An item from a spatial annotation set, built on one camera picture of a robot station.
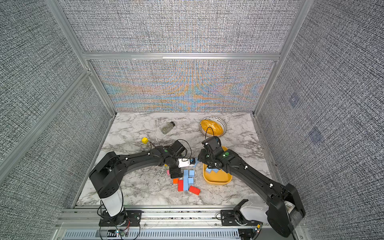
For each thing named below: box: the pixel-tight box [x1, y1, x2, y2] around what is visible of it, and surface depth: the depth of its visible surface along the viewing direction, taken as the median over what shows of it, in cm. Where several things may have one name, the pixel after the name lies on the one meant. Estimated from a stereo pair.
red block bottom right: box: [189, 185, 201, 196], surface depth 84 cm
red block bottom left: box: [178, 179, 184, 192], surface depth 85 cm
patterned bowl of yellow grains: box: [198, 116, 228, 137], surface depth 108 cm
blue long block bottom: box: [183, 169, 189, 192], surface depth 85 cm
